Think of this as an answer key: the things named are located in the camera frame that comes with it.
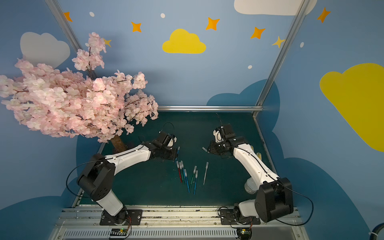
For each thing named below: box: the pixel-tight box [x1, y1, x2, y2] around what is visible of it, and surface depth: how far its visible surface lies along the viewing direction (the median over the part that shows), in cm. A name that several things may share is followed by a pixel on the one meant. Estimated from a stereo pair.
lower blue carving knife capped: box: [193, 170, 199, 195], surface depth 90 cm
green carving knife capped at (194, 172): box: [189, 165, 197, 189], surface depth 92 cm
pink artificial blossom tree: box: [0, 32, 159, 152], surface depth 61 cm
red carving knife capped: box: [176, 160, 183, 183], surface depth 94 cm
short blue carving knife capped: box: [184, 168, 191, 193], surface depth 88 cm
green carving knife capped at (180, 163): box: [179, 162, 184, 184], surface depth 93 cm
